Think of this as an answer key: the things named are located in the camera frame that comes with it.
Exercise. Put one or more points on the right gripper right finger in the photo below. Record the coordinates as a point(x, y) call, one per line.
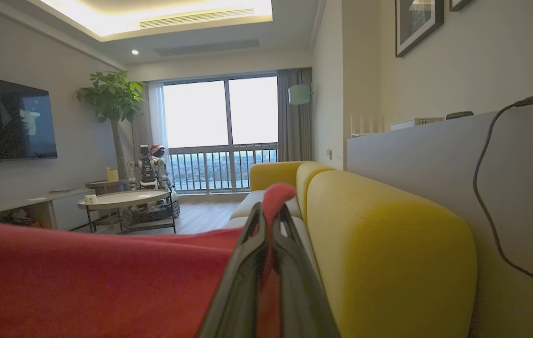
point(299, 291)

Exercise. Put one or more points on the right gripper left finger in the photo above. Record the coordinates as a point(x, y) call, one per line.
point(243, 281)

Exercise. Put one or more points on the red shorts with white stripe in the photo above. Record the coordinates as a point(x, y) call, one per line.
point(83, 281)

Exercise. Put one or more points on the pale grey sofa seat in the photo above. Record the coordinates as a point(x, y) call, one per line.
point(252, 204)

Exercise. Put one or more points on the big yellow sofa back cushion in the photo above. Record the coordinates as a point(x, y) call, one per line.
point(388, 258)

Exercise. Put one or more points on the narrow yellow sofa back cushion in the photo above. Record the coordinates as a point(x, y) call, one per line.
point(306, 188)

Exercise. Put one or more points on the yellow sofa end cushion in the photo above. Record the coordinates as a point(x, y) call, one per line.
point(271, 176)

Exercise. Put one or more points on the dark balcony railing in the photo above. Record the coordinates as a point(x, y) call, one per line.
point(219, 148)

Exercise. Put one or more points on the white wheeled background robot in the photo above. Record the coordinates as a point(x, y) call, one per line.
point(151, 173)

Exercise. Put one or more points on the round pale coffee table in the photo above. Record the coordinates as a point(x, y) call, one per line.
point(121, 199)

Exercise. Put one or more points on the grey curtain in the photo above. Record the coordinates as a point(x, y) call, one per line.
point(292, 136)

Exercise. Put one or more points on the round dark side table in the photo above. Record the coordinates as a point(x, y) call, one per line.
point(104, 185)

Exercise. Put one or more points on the yellow jug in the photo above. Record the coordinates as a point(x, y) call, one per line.
point(112, 175)

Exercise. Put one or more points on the grey panel behind sofa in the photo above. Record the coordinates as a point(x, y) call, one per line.
point(412, 164)

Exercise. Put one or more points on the white cup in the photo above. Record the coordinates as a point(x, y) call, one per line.
point(90, 199)

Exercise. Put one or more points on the glass balcony door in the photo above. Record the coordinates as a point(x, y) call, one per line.
point(196, 112)

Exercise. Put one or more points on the white slatted rack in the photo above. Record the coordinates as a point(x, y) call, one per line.
point(367, 126)

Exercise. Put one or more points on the sheer white curtain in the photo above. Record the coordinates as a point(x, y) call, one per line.
point(156, 117)

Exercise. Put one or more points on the floor lamp pale shade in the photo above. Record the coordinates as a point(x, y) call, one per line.
point(299, 94)

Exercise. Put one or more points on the white flat box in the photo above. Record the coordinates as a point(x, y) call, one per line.
point(412, 124)

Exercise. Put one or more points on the white television console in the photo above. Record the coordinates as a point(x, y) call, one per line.
point(36, 199)

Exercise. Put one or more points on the tall green potted plant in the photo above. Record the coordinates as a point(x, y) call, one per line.
point(111, 94)

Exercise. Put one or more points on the ceiling air vent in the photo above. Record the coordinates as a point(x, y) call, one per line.
point(196, 19)

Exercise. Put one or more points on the large dark framed picture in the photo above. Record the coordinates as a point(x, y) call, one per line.
point(416, 21)

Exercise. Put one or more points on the small dark framed picture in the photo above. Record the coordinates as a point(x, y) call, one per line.
point(459, 3)

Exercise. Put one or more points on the black wall television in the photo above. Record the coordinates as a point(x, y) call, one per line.
point(3, 122)

